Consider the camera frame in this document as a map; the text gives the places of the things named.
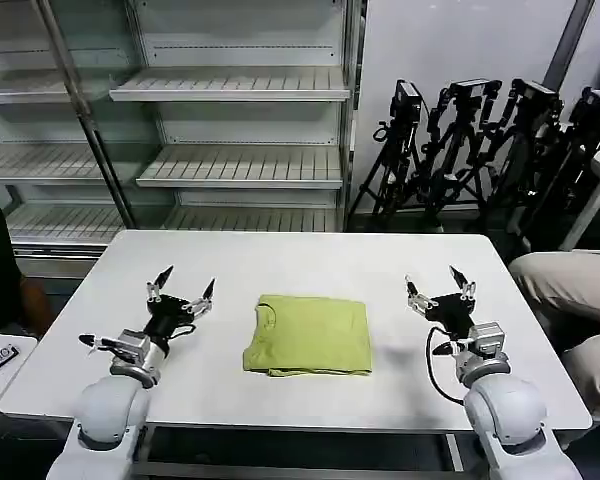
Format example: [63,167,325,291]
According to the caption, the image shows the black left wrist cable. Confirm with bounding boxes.
[166,323,198,342]

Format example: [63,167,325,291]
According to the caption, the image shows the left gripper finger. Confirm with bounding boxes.
[146,264,175,303]
[181,277,216,318]

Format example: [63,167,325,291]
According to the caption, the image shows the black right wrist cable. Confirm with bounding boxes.
[425,326,469,402]

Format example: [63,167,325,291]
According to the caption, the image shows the person in beige trousers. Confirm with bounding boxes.
[508,251,600,426]

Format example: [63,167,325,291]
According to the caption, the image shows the yellow-green shirt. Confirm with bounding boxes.
[241,294,374,378]

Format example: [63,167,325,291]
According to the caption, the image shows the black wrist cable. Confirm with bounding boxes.
[425,326,469,402]
[166,323,198,342]

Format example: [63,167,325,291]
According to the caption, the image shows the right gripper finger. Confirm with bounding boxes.
[448,264,477,302]
[404,273,434,317]

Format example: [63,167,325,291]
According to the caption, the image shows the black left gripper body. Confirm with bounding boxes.
[144,294,195,344]

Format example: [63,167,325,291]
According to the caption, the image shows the person in dark clothing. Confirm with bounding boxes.
[0,151,52,342]

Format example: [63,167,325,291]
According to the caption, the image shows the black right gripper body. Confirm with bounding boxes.
[424,292,477,338]

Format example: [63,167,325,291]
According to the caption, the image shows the glass-fronted empty shelf unit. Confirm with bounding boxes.
[0,0,149,261]

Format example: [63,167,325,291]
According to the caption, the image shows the white rectangular table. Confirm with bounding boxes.
[0,229,594,480]

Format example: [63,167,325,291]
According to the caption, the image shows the white empty shelf unit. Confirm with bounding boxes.
[107,0,366,234]

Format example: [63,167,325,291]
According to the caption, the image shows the small white side table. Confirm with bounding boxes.
[0,333,39,444]

